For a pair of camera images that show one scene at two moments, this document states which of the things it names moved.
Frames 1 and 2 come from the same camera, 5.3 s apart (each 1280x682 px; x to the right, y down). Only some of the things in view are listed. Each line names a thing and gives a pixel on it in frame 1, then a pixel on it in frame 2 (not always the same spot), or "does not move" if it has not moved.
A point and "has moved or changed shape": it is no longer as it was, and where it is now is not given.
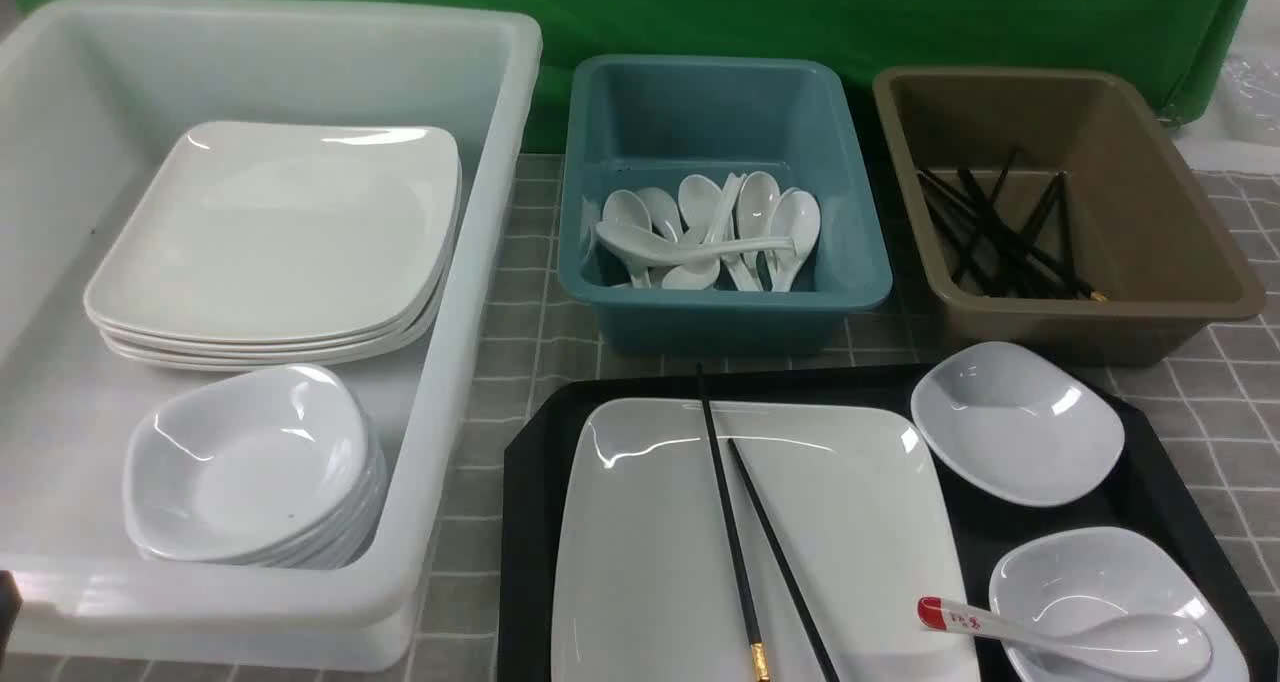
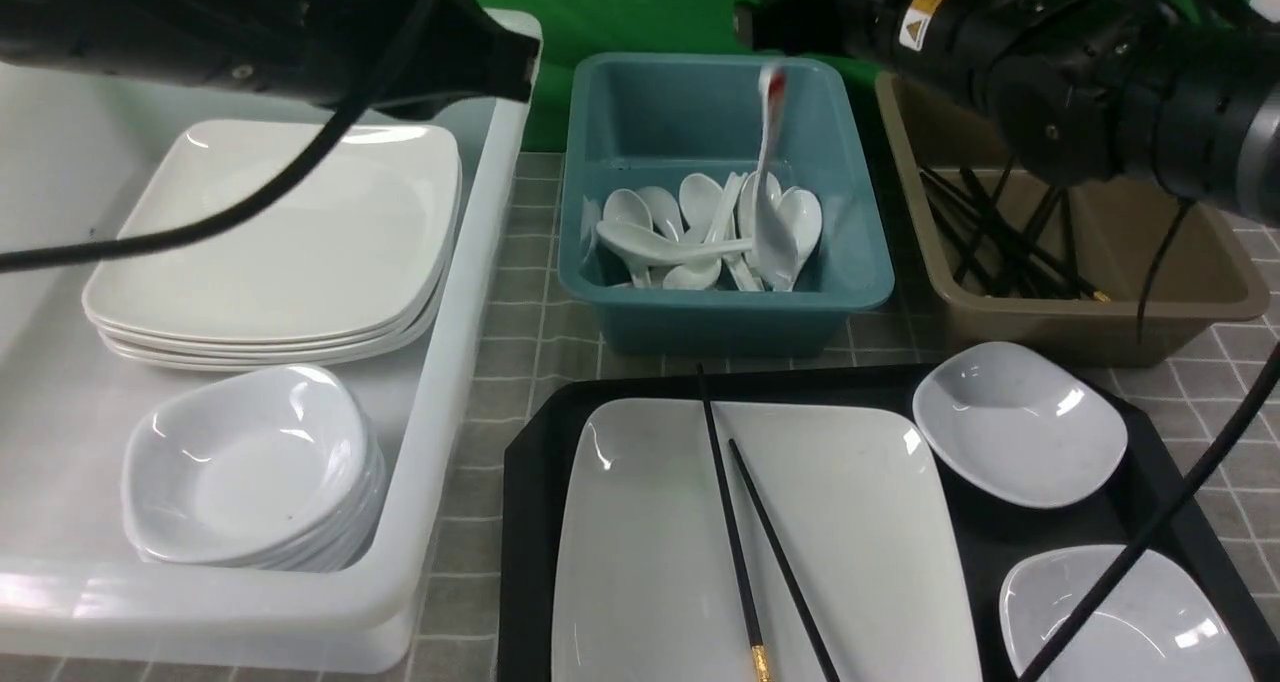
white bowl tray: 1087,577 has moved or changed shape
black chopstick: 757,653 does not move
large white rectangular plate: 852,496 does not move
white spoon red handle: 1142,645 -> 776,255
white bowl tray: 1018,423 does not move
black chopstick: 832,677 does not move
